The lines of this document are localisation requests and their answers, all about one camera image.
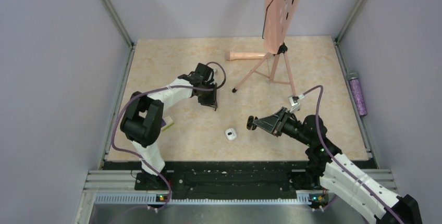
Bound pink music stand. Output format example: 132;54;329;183
232;0;299;96

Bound black earbud charging case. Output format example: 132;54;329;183
246;116;258;131

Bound white earbud charging case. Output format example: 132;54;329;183
225;128;238;141

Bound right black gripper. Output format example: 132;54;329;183
254;106;313;146

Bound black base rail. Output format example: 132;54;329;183
103;161;323;202

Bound purple glitter bottle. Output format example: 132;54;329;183
347;72;367;117

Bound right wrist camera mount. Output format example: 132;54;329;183
288;94;304;113

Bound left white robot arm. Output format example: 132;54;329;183
119;63;222;190

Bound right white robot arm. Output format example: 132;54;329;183
247;107;422;223

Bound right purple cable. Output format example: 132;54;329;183
298;85;407;224

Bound purple and wood blocks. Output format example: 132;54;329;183
161;116;174;132

